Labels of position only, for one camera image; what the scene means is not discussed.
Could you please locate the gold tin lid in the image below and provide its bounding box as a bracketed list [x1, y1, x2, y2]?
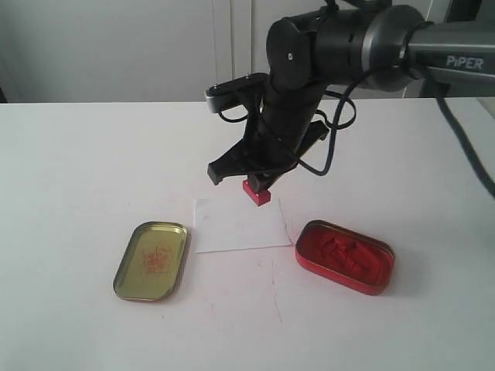
[113, 222, 189, 301]

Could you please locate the black cable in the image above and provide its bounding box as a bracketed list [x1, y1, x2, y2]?
[218, 0, 495, 200]

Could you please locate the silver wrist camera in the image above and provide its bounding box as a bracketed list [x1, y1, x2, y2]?
[205, 73, 268, 114]

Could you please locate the red stamp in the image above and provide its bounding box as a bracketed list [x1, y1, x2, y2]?
[243, 179, 271, 207]

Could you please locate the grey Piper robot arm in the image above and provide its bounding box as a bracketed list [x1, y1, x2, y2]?
[205, 1, 494, 192]

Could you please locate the white paper sheet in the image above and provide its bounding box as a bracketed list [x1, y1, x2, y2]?
[193, 196, 291, 254]

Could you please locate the white cabinet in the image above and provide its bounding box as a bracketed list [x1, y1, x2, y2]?
[0, 0, 453, 104]

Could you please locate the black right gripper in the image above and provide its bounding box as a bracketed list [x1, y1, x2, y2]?
[207, 75, 328, 189]

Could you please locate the red ink pad tin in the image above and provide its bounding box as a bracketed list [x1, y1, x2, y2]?
[295, 220, 395, 296]

